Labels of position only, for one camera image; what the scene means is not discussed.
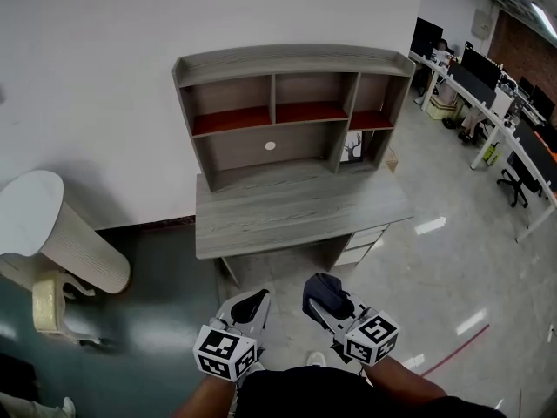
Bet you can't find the person's left forearm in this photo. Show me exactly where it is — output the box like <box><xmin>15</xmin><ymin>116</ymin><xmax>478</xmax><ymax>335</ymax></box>
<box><xmin>171</xmin><ymin>374</ymin><xmax>239</xmax><ymax>418</ymax></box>

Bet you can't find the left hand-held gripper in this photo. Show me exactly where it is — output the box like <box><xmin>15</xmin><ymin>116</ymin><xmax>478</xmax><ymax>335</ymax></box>
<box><xmin>193</xmin><ymin>288</ymin><xmax>272</xmax><ymax>382</ymax></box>

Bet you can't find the ceiling light panel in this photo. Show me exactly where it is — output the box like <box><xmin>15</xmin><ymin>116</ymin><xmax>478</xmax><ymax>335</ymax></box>
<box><xmin>529</xmin><ymin>1</ymin><xmax>557</xmax><ymax>38</ymax></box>

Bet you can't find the black office chair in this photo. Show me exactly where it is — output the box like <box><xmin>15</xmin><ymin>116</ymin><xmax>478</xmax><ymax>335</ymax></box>
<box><xmin>496</xmin><ymin>150</ymin><xmax>545</xmax><ymax>208</ymax></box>

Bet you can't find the ornate curved-leg chair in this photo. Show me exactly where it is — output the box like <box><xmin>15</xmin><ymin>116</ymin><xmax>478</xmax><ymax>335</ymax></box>
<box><xmin>0</xmin><ymin>250</ymin><xmax>102</xmax><ymax>347</ymax></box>

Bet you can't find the person's black shirt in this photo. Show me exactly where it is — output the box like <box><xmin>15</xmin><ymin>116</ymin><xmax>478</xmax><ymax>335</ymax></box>
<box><xmin>234</xmin><ymin>366</ymin><xmax>508</xmax><ymax>418</ymax></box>

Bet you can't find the large black monitor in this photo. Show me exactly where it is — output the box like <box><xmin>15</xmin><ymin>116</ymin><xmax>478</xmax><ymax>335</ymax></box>
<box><xmin>460</xmin><ymin>46</ymin><xmax>504</xmax><ymax>91</ymax></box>

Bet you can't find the white drawer unit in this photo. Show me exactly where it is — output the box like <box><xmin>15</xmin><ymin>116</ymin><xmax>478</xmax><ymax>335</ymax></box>
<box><xmin>334</xmin><ymin>223</ymin><xmax>390</xmax><ymax>267</ymax></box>

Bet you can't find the white round pedestal table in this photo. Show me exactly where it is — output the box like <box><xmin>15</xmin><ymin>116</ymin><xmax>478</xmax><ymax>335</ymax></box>
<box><xmin>0</xmin><ymin>170</ymin><xmax>131</xmax><ymax>295</ymax></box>

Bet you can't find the dark blue cloth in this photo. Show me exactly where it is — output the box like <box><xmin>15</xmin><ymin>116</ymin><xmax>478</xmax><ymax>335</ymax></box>
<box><xmin>302</xmin><ymin>273</ymin><xmax>349</xmax><ymax>318</ymax></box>

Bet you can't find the grey wood-grain shelf unit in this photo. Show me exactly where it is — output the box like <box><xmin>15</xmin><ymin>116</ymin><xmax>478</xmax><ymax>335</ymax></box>
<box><xmin>172</xmin><ymin>44</ymin><xmax>417</xmax><ymax>193</ymax></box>

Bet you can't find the white wall electrical box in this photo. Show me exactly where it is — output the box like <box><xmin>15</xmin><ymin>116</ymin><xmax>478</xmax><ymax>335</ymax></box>
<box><xmin>472</xmin><ymin>9</ymin><xmax>495</xmax><ymax>41</ymax></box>

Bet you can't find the person's right forearm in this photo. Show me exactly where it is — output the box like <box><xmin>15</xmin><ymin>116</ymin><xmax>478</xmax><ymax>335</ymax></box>
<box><xmin>363</xmin><ymin>354</ymin><xmax>449</xmax><ymax>408</ymax></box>

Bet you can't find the black desk divider panel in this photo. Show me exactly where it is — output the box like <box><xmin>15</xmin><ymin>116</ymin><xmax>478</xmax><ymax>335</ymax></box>
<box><xmin>447</xmin><ymin>58</ymin><xmax>497</xmax><ymax>111</ymax></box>
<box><xmin>513</xmin><ymin>119</ymin><xmax>557</xmax><ymax>178</ymax></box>

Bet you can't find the framed tree picture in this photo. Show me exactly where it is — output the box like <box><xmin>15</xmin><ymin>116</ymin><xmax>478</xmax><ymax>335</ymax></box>
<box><xmin>341</xmin><ymin>131</ymin><xmax>365</xmax><ymax>164</ymax></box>

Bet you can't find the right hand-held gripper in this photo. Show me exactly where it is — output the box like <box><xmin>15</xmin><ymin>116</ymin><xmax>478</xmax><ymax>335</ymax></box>
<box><xmin>307</xmin><ymin>293</ymin><xmax>401</xmax><ymax>367</ymax></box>

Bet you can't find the long white office desk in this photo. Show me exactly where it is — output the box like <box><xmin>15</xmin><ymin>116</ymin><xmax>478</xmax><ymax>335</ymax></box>
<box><xmin>408</xmin><ymin>50</ymin><xmax>557</xmax><ymax>243</ymax></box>

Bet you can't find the bright green bag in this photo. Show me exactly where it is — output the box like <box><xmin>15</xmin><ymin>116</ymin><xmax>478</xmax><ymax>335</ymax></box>
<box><xmin>482</xmin><ymin>144</ymin><xmax>501</xmax><ymax>169</ymax></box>

